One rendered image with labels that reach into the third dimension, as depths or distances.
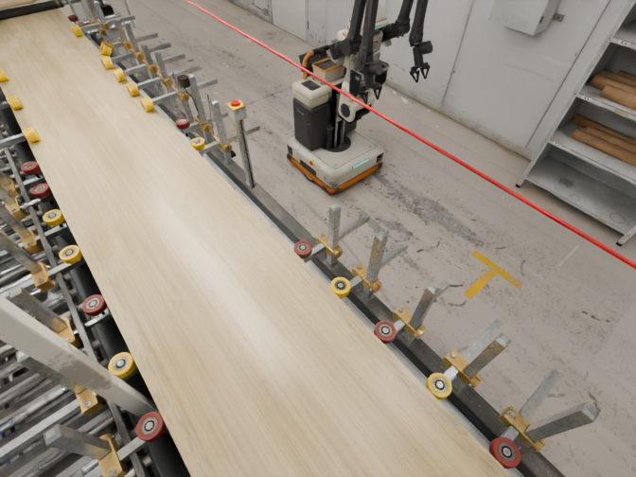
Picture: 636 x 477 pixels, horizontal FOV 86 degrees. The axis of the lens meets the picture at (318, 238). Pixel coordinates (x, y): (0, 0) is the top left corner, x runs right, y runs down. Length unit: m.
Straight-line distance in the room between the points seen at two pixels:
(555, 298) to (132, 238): 2.65
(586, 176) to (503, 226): 0.96
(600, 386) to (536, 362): 0.35
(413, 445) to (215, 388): 0.65
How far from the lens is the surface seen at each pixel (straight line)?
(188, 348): 1.37
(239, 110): 1.81
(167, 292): 1.51
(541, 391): 1.56
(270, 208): 1.97
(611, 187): 3.84
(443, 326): 2.46
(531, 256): 3.08
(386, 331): 1.34
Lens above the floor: 2.11
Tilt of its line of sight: 51 degrees down
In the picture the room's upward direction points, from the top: 1 degrees clockwise
